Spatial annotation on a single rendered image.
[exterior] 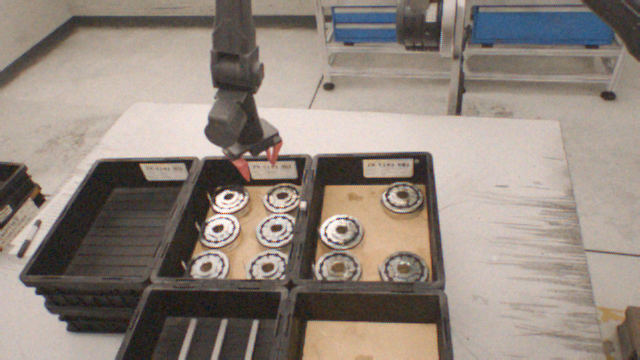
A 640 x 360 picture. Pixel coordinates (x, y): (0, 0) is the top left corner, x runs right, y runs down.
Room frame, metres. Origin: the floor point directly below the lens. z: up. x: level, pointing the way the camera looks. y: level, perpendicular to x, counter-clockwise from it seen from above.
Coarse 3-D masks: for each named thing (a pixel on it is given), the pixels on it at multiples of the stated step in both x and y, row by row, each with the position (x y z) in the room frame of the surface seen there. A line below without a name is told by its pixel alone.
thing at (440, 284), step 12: (324, 156) 0.94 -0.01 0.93; (336, 156) 0.93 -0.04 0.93; (348, 156) 0.93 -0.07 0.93; (360, 156) 0.92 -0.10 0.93; (372, 156) 0.91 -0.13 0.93; (384, 156) 0.91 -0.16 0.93; (396, 156) 0.90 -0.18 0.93; (408, 156) 0.90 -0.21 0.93; (420, 156) 0.89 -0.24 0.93; (432, 156) 0.88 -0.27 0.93; (312, 168) 0.90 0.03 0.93; (432, 168) 0.84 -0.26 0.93; (312, 180) 0.87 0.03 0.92; (432, 180) 0.80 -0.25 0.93; (312, 192) 0.81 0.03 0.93; (432, 192) 0.76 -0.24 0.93; (432, 204) 0.72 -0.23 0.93; (432, 216) 0.69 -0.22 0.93; (300, 228) 0.71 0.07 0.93; (300, 240) 0.67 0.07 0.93; (300, 252) 0.65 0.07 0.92; (300, 264) 0.61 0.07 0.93; (444, 276) 0.53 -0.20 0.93; (432, 288) 0.51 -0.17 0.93; (444, 288) 0.52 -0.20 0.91
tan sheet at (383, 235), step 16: (336, 192) 0.90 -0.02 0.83; (352, 192) 0.90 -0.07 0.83; (368, 192) 0.89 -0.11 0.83; (336, 208) 0.85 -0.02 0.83; (352, 208) 0.84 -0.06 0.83; (368, 208) 0.83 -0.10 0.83; (368, 224) 0.78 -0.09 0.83; (384, 224) 0.77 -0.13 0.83; (400, 224) 0.76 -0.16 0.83; (416, 224) 0.76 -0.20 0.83; (320, 240) 0.75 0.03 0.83; (368, 240) 0.73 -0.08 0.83; (384, 240) 0.72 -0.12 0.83; (400, 240) 0.72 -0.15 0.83; (416, 240) 0.71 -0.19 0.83; (320, 256) 0.70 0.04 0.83; (368, 256) 0.68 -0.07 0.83; (384, 256) 0.68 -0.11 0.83; (368, 272) 0.64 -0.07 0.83
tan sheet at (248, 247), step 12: (252, 192) 0.95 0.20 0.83; (264, 192) 0.94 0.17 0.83; (252, 204) 0.91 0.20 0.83; (252, 216) 0.86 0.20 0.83; (264, 216) 0.86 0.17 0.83; (252, 228) 0.82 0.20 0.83; (252, 240) 0.78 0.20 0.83; (228, 252) 0.76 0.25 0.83; (240, 252) 0.75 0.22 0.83; (252, 252) 0.75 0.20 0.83; (288, 252) 0.73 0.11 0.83; (240, 264) 0.71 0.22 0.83; (240, 276) 0.68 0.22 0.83
